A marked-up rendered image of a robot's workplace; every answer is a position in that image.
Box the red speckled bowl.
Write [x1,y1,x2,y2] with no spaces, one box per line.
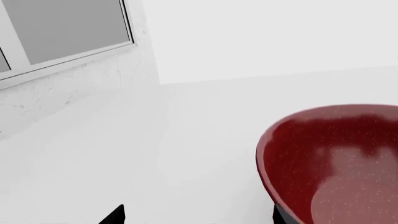
[255,103,398,224]

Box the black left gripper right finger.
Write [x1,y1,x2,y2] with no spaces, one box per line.
[272,203,303,224]

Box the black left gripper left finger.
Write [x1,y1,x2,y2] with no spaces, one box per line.
[98,203,126,224]

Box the white framed window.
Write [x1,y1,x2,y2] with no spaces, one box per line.
[0,0,139,90]

